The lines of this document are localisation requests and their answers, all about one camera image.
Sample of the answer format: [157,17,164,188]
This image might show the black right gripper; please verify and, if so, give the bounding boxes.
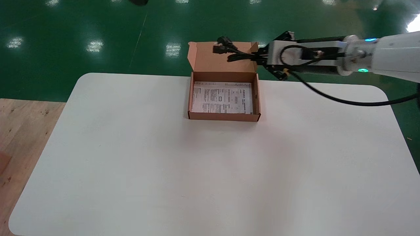
[258,31,344,81]

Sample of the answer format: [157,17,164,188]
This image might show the black power cord with plug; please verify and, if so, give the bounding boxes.
[213,36,271,63]

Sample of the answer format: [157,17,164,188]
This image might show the brown cardboard storage box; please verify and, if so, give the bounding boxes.
[187,41,262,122]

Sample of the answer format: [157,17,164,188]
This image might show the white printed manual sheet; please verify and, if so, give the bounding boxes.
[192,81,254,114]

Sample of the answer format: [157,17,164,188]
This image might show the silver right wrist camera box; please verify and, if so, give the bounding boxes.
[267,39,345,66]

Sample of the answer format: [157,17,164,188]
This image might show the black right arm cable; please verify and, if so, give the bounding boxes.
[281,44,420,107]

